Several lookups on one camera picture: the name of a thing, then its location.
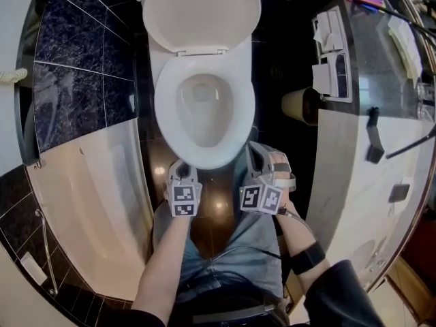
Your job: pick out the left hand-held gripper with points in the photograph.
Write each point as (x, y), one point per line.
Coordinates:
(184, 199)

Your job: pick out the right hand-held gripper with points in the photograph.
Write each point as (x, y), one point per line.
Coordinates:
(259, 198)

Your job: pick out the white toilet seat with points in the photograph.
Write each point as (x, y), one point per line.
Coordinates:
(165, 107)

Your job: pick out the person's right forearm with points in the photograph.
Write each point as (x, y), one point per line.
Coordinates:
(293, 227)

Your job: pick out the person's left forearm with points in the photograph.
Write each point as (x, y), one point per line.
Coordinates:
(163, 257)

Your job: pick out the black forearm band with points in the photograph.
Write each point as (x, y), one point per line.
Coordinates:
(308, 257)

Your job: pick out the white ceramic toilet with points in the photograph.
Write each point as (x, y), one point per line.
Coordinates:
(204, 121)

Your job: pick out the person's right hand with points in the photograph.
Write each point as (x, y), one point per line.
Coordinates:
(277, 157)

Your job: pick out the person's right shoe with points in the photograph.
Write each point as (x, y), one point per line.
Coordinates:
(254, 133)

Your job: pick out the cream bathtub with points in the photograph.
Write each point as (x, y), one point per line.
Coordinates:
(85, 199)

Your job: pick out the blue jeans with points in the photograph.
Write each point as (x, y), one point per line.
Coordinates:
(245, 267)

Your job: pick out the round chrome overflow cover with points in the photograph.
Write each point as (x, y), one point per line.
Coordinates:
(81, 150)

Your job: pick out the black waist pack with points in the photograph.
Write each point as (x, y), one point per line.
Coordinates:
(235, 298)

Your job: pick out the white sink basin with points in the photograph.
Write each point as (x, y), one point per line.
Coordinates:
(364, 252)

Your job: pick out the chrome bathtub tap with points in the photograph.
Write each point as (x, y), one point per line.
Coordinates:
(41, 163)

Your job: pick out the black smartphone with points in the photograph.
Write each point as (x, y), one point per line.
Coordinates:
(399, 193)

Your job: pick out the chrome sink faucet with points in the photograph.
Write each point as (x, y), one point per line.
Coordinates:
(378, 254)

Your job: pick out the black tripod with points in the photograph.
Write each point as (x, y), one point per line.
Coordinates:
(408, 143)

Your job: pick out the dark jacket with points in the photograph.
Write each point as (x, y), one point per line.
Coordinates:
(340, 295)

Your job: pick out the chrome grab bar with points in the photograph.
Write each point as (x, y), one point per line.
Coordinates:
(46, 250)

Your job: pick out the white soap dish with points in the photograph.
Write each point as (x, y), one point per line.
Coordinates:
(33, 268)

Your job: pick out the clear drinking glass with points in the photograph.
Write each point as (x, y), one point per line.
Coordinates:
(426, 111)
(425, 92)

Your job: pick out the black angular bracket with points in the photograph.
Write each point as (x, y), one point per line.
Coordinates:
(374, 155)

